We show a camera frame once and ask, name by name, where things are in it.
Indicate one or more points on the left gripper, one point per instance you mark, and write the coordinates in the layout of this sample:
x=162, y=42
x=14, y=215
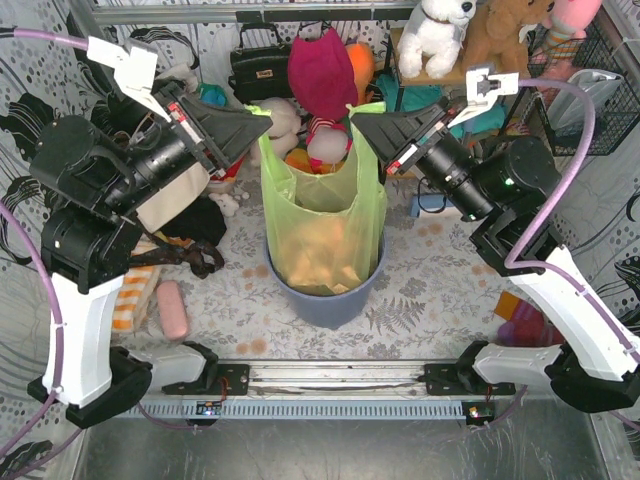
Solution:
x=195, y=135

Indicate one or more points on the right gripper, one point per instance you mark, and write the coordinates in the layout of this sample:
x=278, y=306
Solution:
x=417, y=146

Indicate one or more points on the blue floor squeegee mop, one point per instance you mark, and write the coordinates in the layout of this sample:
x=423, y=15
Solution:
x=422, y=204

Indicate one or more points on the green trash bag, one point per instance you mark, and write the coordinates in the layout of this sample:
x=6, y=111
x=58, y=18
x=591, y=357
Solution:
x=291, y=197

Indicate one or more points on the blue trash bin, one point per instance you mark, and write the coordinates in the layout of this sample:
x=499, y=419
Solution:
x=330, y=312

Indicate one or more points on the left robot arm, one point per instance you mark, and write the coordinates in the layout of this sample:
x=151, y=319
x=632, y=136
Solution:
x=112, y=196

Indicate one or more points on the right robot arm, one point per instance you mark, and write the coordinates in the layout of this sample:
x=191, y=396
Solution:
x=595, y=367

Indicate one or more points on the colourful printed bag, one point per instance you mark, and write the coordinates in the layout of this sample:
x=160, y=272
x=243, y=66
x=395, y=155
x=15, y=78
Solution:
x=212, y=94

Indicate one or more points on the rainbow striped bag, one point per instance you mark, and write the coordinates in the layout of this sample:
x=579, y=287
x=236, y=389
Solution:
x=299, y=159

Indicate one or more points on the cream canvas tote bag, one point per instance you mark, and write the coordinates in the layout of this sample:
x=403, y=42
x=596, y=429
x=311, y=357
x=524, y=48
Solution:
x=174, y=198

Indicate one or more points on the magenta cloth bag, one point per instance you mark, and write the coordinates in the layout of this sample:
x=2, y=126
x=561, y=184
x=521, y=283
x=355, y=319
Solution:
x=321, y=76

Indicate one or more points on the silver foil bag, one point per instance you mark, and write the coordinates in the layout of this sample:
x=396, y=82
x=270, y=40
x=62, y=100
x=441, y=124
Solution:
x=599, y=84

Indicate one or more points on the black wooden shelf rack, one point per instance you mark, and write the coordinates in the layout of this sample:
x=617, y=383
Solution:
x=395, y=65

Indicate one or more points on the cream plush sheep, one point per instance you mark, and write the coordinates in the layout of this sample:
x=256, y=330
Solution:
x=286, y=124

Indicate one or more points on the pink white plush doll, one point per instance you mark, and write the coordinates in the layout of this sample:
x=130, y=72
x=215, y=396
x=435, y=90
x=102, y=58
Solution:
x=328, y=143

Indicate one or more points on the black leather handbag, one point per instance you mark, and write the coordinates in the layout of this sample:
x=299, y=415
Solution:
x=260, y=73

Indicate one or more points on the orange plush toy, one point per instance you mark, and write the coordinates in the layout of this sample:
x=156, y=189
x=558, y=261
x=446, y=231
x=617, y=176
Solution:
x=363, y=65

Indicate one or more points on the teal folded cloth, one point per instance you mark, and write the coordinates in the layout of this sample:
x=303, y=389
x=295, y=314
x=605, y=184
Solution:
x=417, y=97

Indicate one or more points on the white plush dog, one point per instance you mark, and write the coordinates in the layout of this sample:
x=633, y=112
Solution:
x=432, y=37

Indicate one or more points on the brown patterned handbag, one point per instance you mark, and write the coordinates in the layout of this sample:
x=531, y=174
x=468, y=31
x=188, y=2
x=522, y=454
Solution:
x=203, y=257

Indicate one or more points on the brown teddy bear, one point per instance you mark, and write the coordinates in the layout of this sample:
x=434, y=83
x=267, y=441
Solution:
x=494, y=32

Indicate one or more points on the crumpled brown paper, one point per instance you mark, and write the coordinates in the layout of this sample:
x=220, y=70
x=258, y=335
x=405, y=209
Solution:
x=324, y=257

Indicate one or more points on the orange checkered cloth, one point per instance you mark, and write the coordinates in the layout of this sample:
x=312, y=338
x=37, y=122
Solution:
x=133, y=299

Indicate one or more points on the pink plush roll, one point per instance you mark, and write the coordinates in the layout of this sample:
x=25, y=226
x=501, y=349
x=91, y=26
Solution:
x=173, y=316

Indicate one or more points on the pink plush toy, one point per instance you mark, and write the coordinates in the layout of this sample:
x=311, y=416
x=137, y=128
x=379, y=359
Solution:
x=566, y=27

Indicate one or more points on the magenta striped sock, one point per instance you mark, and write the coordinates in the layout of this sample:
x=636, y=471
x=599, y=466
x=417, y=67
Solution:
x=524, y=325

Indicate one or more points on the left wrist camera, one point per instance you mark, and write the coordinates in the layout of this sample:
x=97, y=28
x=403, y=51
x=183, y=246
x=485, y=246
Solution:
x=134, y=65

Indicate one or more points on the black wire basket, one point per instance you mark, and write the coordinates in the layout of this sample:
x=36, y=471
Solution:
x=614, y=121

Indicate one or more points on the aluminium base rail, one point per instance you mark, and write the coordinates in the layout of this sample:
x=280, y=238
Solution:
x=350, y=379

